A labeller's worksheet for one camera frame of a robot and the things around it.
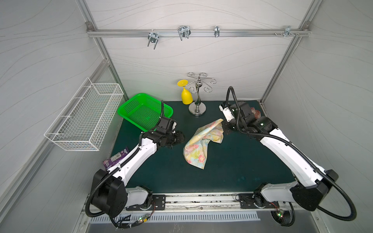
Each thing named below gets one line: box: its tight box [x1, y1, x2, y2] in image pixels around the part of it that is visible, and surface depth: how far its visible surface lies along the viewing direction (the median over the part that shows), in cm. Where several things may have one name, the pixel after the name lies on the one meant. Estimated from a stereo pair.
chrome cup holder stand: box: [185, 71, 218, 117], surface depth 103 cm
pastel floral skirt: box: [183, 118, 224, 170], surface depth 88 cm
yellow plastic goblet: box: [177, 79, 194, 105], surface depth 103 cm
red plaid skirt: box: [250, 106, 262, 119], surface depth 112 cm
